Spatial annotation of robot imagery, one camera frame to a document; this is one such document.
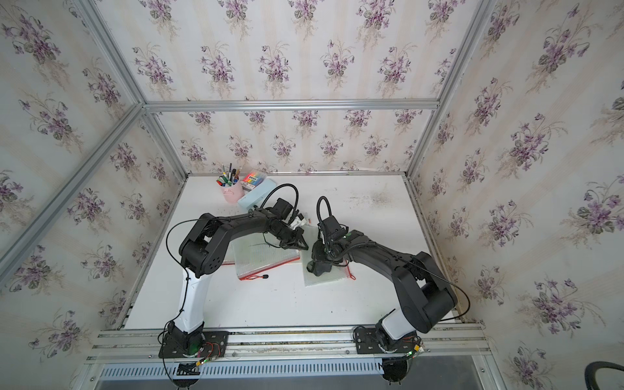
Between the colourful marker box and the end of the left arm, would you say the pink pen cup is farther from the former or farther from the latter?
the end of the left arm

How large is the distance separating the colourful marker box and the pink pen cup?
0.06 metres

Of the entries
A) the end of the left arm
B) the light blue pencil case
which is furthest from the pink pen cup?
the end of the left arm

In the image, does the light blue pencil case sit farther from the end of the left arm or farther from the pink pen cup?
the end of the left arm

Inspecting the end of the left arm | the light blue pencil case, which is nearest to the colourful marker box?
the light blue pencil case

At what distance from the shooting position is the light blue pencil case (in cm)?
109

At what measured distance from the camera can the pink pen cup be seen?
1.03 meters

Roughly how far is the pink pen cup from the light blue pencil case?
19 millimetres

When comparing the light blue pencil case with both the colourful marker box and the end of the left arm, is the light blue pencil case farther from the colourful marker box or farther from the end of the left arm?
the end of the left arm

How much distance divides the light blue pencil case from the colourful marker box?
1.0 inches

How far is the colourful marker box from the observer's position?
116 centimetres
